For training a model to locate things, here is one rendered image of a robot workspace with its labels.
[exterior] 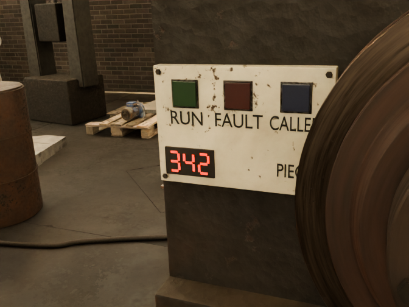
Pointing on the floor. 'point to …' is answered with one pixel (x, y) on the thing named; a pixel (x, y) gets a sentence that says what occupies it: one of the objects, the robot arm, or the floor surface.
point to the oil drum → (17, 158)
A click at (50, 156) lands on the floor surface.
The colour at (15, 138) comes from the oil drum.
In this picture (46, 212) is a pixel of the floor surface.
